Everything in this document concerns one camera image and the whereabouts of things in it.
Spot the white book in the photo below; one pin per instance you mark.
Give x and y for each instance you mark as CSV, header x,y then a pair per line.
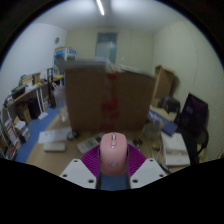
x,y
174,149

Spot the dark computer monitor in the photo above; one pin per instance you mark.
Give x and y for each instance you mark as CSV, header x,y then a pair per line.
x,y
194,113

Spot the clear glass jar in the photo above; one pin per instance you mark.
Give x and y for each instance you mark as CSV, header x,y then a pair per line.
x,y
62,111

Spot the small black coiled item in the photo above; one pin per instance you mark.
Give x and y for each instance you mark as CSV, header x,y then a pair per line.
x,y
72,135

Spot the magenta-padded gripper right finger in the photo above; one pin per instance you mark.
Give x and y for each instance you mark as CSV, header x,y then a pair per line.
x,y
146,171

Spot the black office chair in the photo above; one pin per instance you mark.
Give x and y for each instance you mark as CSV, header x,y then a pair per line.
x,y
196,146

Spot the white printed paper sheet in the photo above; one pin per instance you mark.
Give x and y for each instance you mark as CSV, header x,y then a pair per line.
x,y
53,135

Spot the ceiling light tube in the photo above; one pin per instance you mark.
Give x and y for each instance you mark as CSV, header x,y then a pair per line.
x,y
100,7

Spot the black bag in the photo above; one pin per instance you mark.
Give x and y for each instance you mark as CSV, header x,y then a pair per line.
x,y
170,104

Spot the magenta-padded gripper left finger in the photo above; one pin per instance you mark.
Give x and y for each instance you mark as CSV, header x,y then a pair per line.
x,y
80,171

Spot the large brown cardboard box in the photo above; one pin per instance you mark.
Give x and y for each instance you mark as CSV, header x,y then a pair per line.
x,y
90,100

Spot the round wall clock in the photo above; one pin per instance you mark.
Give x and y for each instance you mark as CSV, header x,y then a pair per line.
x,y
56,40

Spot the clear round plastic container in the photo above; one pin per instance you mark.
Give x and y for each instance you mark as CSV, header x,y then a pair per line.
x,y
152,130

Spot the shelf unit with books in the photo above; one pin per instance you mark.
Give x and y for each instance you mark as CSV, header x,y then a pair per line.
x,y
11,136

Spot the long blue box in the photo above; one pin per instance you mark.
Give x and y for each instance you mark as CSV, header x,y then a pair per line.
x,y
165,122

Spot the blue and white cabinet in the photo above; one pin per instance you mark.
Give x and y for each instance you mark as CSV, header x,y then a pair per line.
x,y
65,54

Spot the cluttered wooden side desk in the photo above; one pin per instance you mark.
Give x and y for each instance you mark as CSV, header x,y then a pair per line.
x,y
23,95

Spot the grey door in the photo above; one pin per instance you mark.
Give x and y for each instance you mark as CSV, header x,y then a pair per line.
x,y
106,46

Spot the small dark clip item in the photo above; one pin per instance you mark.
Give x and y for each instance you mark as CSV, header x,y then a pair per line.
x,y
138,141

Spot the pink computer mouse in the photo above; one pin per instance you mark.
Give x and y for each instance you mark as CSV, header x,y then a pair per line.
x,y
113,156

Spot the open tall cardboard box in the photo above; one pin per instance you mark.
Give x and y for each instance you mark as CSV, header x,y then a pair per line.
x,y
163,83

